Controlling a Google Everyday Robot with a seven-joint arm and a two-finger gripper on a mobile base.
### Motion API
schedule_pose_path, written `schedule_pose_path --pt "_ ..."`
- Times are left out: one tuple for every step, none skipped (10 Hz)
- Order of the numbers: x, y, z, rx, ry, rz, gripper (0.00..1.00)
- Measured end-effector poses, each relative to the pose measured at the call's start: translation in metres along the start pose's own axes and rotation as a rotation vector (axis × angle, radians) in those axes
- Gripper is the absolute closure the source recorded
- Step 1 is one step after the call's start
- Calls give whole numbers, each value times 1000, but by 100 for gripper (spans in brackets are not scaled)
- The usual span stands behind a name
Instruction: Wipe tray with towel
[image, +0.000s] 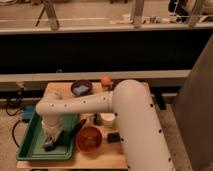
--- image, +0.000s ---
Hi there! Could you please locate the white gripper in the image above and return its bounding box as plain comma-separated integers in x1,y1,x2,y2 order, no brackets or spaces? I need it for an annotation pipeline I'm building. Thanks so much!
42,121,62,149

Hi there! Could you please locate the dark towel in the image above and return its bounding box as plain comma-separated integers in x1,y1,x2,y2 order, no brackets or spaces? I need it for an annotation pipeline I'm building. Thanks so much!
44,119,86,151

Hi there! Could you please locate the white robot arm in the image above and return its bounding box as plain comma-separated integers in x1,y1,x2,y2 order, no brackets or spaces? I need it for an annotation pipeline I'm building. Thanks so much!
36,80,175,171

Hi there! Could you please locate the green plastic tray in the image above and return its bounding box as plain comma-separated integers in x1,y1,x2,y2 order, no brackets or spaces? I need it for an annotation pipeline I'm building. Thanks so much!
16,112,79,161

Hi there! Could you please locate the orange plastic bowl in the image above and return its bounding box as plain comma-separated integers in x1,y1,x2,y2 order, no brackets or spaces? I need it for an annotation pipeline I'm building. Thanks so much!
75,126,102,153

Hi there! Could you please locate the blue power box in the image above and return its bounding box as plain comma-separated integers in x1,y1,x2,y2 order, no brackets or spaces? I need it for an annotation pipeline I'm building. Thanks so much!
22,105,35,122

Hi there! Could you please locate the small dark grey can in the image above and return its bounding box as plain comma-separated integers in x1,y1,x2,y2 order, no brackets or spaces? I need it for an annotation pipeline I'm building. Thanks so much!
93,113,102,125

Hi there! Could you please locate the white cup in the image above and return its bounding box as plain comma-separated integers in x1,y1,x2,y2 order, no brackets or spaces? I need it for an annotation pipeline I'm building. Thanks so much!
100,113,115,127

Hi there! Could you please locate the small black block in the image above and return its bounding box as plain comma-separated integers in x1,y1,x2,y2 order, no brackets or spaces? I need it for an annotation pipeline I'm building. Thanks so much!
107,132,120,143

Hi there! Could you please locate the light blue cloth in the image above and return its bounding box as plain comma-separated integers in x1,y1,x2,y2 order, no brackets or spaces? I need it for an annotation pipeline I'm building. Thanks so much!
73,86,89,95

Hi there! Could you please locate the dark purple bowl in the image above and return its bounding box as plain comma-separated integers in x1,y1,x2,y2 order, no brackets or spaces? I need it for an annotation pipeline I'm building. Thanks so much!
71,80,93,96

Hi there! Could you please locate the orange round fruit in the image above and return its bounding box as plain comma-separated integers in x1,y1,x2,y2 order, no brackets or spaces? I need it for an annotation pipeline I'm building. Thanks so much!
101,75,112,87

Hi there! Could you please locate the grey cabinet panel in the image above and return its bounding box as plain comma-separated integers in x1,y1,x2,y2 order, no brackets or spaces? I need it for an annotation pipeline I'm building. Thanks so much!
172,34,213,171

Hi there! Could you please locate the black cable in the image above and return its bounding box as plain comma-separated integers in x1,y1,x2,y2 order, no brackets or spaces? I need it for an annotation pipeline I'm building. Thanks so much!
4,89,26,148

